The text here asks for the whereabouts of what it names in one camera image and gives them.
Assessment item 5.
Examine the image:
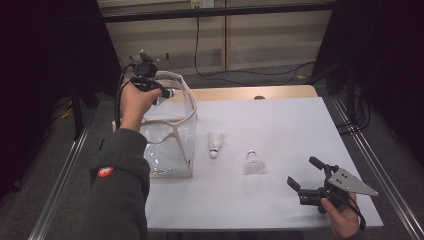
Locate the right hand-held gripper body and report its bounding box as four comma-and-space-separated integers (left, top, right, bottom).
298, 165, 380, 215

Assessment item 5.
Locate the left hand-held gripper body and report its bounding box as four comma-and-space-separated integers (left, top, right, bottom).
130, 49, 164, 93

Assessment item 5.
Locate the clear plastic bag beige trim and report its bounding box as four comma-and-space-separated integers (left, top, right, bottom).
111, 70, 198, 179

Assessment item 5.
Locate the person's left hand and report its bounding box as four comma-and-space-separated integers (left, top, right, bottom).
118, 78, 163, 133

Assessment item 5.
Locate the person's right hand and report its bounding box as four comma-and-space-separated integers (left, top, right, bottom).
320, 194, 362, 240

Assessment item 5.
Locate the white table mat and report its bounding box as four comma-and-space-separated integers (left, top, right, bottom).
126, 97, 384, 232

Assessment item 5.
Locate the black metal stand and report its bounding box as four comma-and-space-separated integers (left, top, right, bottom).
71, 78, 99, 141

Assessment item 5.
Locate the yellow floor object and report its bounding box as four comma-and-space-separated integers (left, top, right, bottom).
59, 105, 74, 120

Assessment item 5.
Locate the black horizontal bar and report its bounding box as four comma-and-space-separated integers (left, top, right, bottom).
99, 3, 338, 24

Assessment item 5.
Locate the black curtain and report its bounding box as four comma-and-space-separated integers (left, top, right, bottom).
311, 0, 424, 168
0, 0, 126, 201

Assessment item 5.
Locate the light wooden cabinet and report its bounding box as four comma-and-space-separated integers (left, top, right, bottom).
96, 0, 334, 81

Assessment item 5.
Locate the metal floor rail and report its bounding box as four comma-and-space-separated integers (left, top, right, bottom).
27, 114, 98, 240
331, 96, 424, 240

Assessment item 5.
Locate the left hand-held gripper cable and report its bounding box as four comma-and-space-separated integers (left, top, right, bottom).
114, 63, 136, 129

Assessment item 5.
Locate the hand-held gripper cable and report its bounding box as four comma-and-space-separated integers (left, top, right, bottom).
114, 63, 136, 129
346, 196, 367, 232

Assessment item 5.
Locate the right hand-held gripper cable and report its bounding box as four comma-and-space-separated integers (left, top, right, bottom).
346, 196, 367, 232

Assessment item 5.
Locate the black wall power cable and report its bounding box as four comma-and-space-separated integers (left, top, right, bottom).
194, 15, 317, 87

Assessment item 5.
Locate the bundle of black floor cables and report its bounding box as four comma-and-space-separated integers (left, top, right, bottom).
336, 89, 372, 136

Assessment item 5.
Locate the white wall outlet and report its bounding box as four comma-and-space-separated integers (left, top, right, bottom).
190, 0, 215, 9

